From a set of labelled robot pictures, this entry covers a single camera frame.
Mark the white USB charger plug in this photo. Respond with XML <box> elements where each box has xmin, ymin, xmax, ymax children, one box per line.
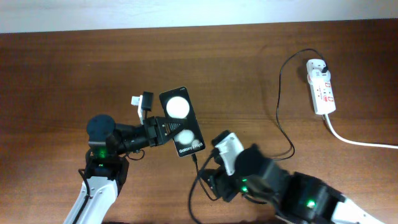
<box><xmin>306</xmin><ymin>59</ymin><xmax>331</xmax><ymax>84</ymax></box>

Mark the black charging cable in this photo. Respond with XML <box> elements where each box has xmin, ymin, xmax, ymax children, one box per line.
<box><xmin>190</xmin><ymin>48</ymin><xmax>329</xmax><ymax>181</ymax></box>

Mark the black smartphone with lit screen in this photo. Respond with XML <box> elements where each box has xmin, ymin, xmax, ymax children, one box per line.
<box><xmin>159</xmin><ymin>86</ymin><xmax>206</xmax><ymax>157</ymax></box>

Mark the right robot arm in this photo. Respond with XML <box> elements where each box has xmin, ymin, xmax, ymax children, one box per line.
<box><xmin>198</xmin><ymin>144</ymin><xmax>379</xmax><ymax>224</ymax></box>

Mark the white power strip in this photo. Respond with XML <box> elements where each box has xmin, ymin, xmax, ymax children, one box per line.
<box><xmin>307</xmin><ymin>70</ymin><xmax>336</xmax><ymax>115</ymax></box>

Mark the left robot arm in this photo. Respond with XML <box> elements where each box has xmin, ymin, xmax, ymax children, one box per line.
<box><xmin>64</xmin><ymin>114</ymin><xmax>188</xmax><ymax>223</ymax></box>

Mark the white power strip cord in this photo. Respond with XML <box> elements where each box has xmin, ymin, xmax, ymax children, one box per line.
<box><xmin>322</xmin><ymin>113</ymin><xmax>398</xmax><ymax>150</ymax></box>

